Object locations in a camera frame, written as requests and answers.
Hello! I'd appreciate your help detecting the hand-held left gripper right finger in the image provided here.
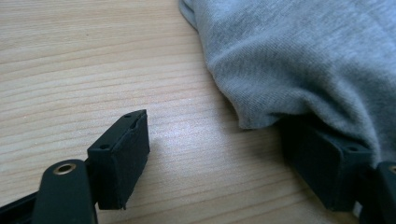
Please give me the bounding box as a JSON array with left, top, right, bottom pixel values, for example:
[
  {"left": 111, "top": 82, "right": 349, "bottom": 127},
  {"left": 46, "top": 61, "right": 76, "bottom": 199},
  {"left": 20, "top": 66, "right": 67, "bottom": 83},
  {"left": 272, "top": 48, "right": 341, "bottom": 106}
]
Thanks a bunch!
[{"left": 279, "top": 115, "right": 374, "bottom": 213}]

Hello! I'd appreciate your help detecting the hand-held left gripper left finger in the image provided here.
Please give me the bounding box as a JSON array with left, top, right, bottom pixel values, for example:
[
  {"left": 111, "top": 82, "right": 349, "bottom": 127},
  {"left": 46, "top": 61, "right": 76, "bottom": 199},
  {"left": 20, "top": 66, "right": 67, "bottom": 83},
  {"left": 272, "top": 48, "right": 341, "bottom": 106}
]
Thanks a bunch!
[{"left": 86, "top": 108, "right": 151, "bottom": 211}]

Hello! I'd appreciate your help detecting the grey cloth garment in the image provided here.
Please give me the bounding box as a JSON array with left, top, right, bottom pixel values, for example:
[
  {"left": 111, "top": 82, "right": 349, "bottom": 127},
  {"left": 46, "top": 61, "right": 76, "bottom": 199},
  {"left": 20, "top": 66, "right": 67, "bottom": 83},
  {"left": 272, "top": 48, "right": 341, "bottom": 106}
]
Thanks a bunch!
[{"left": 178, "top": 0, "right": 396, "bottom": 167}]

